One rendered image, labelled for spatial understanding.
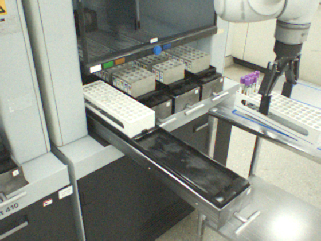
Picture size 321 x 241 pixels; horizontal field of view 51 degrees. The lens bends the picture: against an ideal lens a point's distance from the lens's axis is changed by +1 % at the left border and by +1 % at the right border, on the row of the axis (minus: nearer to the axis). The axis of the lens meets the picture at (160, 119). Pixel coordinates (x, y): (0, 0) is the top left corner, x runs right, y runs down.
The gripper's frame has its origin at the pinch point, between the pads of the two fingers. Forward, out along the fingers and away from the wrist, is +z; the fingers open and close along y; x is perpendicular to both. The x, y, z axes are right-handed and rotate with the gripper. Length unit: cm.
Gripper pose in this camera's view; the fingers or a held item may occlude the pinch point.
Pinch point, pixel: (274, 102)
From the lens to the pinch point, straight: 113.2
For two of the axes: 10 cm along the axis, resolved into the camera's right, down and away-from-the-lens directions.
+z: -0.2, 8.4, 5.4
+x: -6.4, -4.2, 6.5
